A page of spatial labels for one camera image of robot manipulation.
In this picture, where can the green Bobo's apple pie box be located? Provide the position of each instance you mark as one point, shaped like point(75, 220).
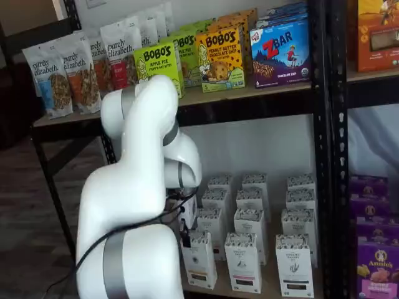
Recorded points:
point(196, 26)
point(156, 62)
point(190, 62)

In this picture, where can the wooden shelf board with boxes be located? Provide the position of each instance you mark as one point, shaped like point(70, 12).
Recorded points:
point(268, 277)

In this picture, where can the purely elizabeth bag orange label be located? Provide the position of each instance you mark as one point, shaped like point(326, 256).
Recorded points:
point(98, 53)
point(82, 84)

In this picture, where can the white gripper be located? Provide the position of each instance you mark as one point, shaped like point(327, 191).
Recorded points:
point(190, 211)

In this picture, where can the purely elizabeth bag red label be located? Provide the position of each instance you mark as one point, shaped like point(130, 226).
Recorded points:
point(120, 50)

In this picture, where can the white box pink strip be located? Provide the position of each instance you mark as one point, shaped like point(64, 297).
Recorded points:
point(249, 199)
point(254, 180)
point(249, 222)
point(243, 264)

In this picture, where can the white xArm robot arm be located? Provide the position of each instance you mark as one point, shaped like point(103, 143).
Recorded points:
point(140, 155)

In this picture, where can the purple Annie's box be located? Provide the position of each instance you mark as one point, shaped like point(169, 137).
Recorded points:
point(377, 230)
point(368, 187)
point(377, 274)
point(369, 208)

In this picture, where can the black metal rack keyhole post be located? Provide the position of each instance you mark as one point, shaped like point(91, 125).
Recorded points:
point(334, 218)

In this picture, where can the black metal shelf rack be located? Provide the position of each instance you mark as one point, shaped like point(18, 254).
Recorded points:
point(321, 155)

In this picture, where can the orange Bobo's peanut butter box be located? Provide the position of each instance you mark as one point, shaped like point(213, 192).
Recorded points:
point(218, 59)
point(246, 15)
point(230, 23)

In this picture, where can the blue ZBar box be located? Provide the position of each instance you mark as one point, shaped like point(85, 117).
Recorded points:
point(280, 62)
point(290, 9)
point(274, 21)

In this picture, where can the white box green strip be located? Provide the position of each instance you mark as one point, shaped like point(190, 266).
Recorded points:
point(293, 268)
point(300, 182)
point(297, 224)
point(300, 199)

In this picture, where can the wooden shelf board with snacks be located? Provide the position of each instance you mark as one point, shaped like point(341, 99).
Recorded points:
point(249, 92)

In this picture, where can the orange snack box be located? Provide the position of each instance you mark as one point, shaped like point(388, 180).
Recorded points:
point(374, 31)

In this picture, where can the white fabric backdrop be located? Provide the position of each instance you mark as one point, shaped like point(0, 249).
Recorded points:
point(374, 140)

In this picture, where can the purely elizabeth bag blue label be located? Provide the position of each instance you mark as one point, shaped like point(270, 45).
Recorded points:
point(53, 93)

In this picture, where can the white purely elizabeth bag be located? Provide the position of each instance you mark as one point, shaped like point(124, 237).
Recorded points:
point(149, 31)
point(165, 18)

